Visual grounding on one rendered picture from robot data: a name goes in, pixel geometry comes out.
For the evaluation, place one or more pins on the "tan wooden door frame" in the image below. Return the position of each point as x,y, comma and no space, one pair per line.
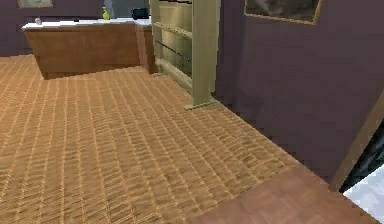
361,143

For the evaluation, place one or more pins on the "gold framed wall picture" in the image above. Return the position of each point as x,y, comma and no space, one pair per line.
283,9

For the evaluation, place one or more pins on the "yellow-green bottle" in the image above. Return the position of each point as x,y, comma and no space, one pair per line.
105,14

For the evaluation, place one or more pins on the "grey framed wall picture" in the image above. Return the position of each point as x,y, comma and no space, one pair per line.
34,3

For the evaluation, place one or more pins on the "small grey cup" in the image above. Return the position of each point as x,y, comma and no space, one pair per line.
38,21

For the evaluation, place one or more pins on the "brown white-topped kitchen counter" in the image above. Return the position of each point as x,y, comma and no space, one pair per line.
90,46

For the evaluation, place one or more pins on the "olive green shelf unit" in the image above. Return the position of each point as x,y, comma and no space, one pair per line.
203,50

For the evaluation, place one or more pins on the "black toaster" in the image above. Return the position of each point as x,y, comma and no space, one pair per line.
140,13

